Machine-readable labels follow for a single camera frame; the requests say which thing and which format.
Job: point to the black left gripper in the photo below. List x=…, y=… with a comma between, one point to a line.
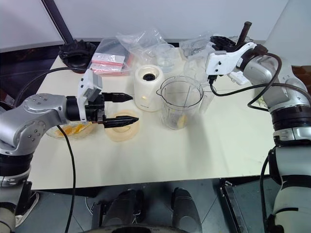
x=96, y=111

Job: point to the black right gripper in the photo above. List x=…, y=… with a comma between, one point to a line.
x=223, y=43

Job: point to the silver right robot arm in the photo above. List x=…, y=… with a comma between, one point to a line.
x=283, y=97

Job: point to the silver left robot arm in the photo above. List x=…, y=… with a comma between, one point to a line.
x=36, y=109

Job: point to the cream blender jar lid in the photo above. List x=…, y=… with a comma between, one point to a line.
x=121, y=134

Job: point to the cream blender base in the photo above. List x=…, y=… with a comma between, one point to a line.
x=147, y=89

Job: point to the pile of orange segments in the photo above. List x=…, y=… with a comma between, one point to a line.
x=73, y=129

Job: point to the clear blender jar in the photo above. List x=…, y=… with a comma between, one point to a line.
x=181, y=102

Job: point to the orange segment in jar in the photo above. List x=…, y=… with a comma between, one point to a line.
x=182, y=121

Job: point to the black round stand base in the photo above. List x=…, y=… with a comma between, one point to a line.
x=75, y=52

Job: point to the cut glass dish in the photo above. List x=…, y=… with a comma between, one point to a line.
x=233, y=38

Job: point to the dark brown rod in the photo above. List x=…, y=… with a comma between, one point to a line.
x=245, y=32

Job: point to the small white plastic block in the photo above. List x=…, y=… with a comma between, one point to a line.
x=238, y=77

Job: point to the glass bowl with orange fruit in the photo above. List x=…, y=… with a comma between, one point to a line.
x=80, y=134

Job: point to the zip bags with red labels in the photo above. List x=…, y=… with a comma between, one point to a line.
x=107, y=61

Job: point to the clear plastic measuring cup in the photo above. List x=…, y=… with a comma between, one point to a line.
x=166, y=58

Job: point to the crumpled clear plastic bag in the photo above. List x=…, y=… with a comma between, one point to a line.
x=143, y=43

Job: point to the dark rounded shape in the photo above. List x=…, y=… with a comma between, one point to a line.
x=185, y=208
x=124, y=208

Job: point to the black slanted pole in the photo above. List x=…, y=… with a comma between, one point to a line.
x=58, y=19

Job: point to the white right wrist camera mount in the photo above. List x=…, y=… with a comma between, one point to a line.
x=223, y=63

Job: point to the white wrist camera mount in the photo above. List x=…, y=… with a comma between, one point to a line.
x=223, y=63
x=84, y=88

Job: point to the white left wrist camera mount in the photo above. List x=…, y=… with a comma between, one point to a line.
x=84, y=88

